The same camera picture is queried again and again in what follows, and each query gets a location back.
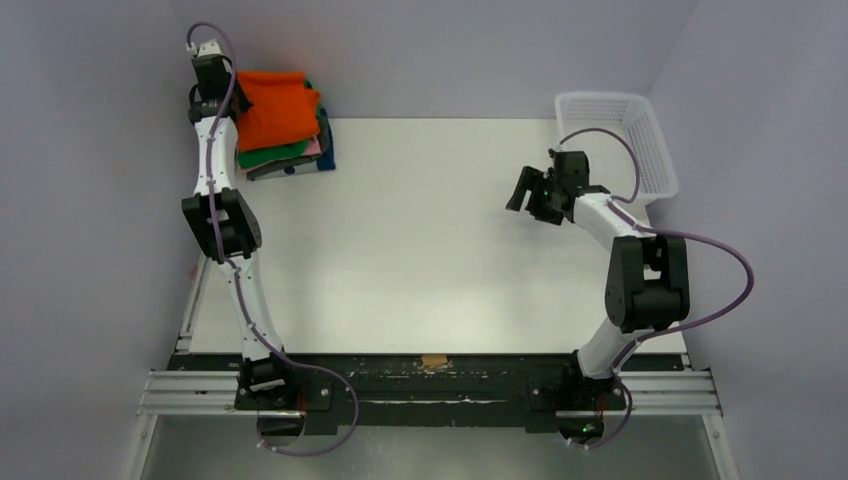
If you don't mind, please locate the orange t-shirt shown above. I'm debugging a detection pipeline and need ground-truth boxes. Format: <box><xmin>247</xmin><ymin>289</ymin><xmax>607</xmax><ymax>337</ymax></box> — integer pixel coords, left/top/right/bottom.
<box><xmin>235</xmin><ymin>70</ymin><xmax>323</xmax><ymax>154</ymax></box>

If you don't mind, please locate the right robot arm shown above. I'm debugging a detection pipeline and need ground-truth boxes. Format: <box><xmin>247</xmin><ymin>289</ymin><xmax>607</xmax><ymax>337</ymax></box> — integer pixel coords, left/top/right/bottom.
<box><xmin>506</xmin><ymin>151</ymin><xmax>690</xmax><ymax>394</ymax></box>

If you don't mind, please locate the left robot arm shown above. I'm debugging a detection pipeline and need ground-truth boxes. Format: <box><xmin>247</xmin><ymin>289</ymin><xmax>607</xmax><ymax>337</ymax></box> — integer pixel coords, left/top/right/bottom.
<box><xmin>181</xmin><ymin>53</ymin><xmax>299</xmax><ymax>410</ymax></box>

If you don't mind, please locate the folded green t-shirt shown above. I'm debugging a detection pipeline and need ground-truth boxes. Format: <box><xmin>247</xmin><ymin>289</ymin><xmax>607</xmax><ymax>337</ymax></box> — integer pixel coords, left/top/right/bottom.
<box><xmin>237</xmin><ymin>79</ymin><xmax>329</xmax><ymax>170</ymax></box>

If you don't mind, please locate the folded pink t-shirt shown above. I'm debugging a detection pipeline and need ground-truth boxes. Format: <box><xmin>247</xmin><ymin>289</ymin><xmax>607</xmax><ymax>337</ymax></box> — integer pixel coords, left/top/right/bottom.
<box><xmin>237</xmin><ymin>136</ymin><xmax>325</xmax><ymax>173</ymax></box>

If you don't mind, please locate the white plastic basket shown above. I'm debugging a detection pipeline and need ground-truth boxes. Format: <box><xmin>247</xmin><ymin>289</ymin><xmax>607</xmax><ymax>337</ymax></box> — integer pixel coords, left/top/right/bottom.
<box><xmin>554</xmin><ymin>92</ymin><xmax>679</xmax><ymax>205</ymax></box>

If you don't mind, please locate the folded grey t-shirt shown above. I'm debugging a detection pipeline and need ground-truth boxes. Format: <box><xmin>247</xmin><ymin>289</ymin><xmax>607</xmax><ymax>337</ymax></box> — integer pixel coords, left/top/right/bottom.
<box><xmin>246</xmin><ymin>161</ymin><xmax>321</xmax><ymax>181</ymax></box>

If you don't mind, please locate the folded blue t-shirt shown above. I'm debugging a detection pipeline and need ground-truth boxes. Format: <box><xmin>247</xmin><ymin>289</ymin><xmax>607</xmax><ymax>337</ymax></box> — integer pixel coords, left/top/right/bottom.
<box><xmin>283</xmin><ymin>124</ymin><xmax>336</xmax><ymax>176</ymax></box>

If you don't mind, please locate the brown tape piece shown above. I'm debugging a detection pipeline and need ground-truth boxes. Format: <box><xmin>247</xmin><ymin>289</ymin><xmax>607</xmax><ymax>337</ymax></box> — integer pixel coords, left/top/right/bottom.
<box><xmin>421</xmin><ymin>354</ymin><xmax>450</xmax><ymax>371</ymax></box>

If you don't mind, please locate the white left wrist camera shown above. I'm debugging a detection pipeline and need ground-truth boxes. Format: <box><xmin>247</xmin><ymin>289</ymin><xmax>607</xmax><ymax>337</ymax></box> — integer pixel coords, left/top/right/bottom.
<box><xmin>186</xmin><ymin>39</ymin><xmax>224</xmax><ymax>59</ymax></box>

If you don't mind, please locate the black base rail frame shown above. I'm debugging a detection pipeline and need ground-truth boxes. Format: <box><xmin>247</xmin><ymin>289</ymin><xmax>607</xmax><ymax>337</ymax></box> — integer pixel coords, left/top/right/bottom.
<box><xmin>139</xmin><ymin>354</ymin><xmax>721</xmax><ymax>442</ymax></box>

